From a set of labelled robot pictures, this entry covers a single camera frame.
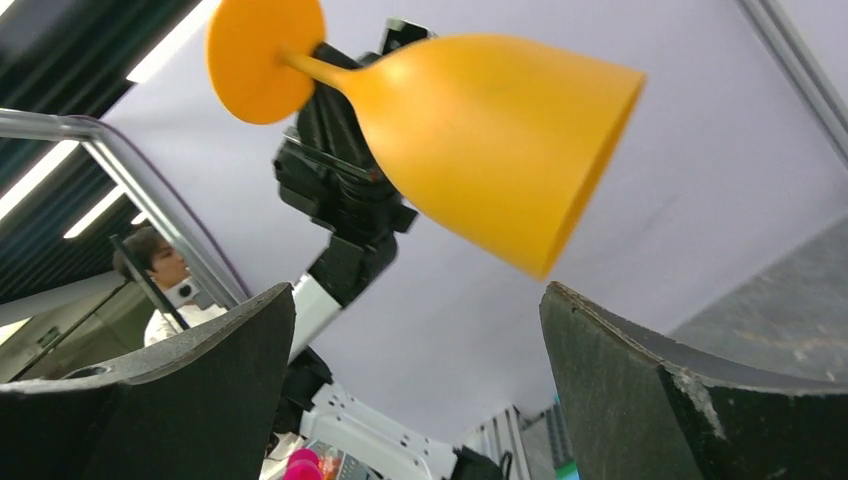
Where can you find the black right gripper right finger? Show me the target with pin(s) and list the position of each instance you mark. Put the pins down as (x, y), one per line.
(639, 405)

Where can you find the yellow wine glass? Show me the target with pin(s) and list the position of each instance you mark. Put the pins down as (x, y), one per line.
(500, 139)

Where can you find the person in white shirt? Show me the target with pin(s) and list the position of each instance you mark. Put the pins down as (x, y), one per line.
(166, 268)

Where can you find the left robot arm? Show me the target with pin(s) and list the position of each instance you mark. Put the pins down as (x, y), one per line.
(325, 170)

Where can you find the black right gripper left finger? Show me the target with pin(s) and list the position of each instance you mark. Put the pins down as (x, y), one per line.
(199, 405)

